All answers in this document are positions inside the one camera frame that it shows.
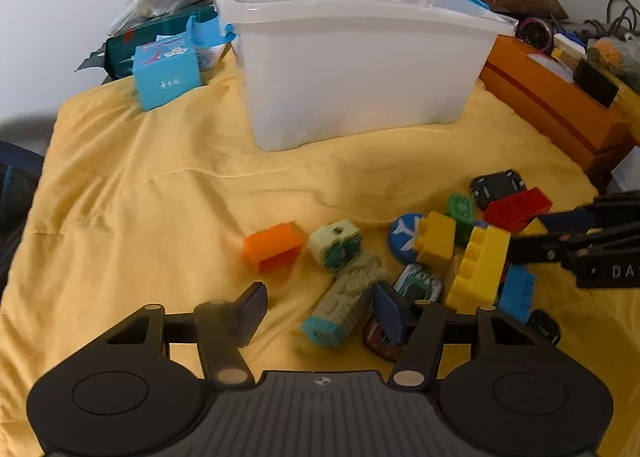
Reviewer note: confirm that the long pale green block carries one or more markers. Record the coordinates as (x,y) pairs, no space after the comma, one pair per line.
(345,299)

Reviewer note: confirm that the pink black round object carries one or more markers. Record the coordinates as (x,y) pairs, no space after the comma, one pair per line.
(535,32)

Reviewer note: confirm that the red brown toy car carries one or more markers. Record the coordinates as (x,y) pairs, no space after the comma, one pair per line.
(377,342)

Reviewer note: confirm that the orange cardboard box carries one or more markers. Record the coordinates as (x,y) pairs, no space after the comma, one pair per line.
(550,107)

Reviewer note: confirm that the pale green wheel block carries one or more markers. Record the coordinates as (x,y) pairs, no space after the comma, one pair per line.
(332,244)

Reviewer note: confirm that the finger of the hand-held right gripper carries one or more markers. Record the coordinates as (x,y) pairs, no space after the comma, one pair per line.
(565,222)
(537,248)

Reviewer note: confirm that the black toy piece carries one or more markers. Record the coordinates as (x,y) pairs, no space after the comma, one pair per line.
(545,327)

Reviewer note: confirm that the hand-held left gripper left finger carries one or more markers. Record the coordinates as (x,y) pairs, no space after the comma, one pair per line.
(252,308)

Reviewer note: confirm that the yellow cloth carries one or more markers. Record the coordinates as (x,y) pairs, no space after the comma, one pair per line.
(150,187)

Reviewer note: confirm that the white plastic bin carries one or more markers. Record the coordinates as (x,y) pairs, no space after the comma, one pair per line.
(350,62)

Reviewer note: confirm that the orange toy block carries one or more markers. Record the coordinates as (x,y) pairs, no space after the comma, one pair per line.
(272,244)

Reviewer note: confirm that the black rectangular box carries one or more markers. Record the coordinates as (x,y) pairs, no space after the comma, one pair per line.
(595,82)

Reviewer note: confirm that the red toy block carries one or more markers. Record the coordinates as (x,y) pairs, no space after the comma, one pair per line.
(517,209)

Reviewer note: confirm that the blue toy block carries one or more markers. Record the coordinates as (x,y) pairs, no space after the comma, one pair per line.
(517,294)

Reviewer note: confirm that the light blue small box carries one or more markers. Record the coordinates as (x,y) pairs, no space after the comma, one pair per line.
(165,77)

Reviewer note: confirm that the green toy block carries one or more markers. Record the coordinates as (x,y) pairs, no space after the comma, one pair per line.
(461,212)

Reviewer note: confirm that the blue round airplane disc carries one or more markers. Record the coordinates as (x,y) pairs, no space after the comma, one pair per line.
(402,237)

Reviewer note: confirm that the small white box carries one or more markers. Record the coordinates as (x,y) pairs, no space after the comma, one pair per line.
(569,44)

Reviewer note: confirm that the white paper sheet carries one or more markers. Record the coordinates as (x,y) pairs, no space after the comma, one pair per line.
(627,169)

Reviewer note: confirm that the small yellow toy block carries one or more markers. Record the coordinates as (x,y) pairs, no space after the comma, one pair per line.
(436,237)

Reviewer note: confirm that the teal flat box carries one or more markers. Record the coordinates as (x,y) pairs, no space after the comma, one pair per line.
(125,44)

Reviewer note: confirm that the black toy car chassis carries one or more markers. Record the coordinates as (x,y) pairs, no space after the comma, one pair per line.
(497,187)

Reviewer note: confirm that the green white toy car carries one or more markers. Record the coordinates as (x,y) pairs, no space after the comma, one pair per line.
(420,284)

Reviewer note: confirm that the large yellow toy block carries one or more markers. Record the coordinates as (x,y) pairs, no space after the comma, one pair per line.
(477,272)

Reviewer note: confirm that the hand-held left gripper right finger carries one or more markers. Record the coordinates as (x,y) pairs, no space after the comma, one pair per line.
(388,313)

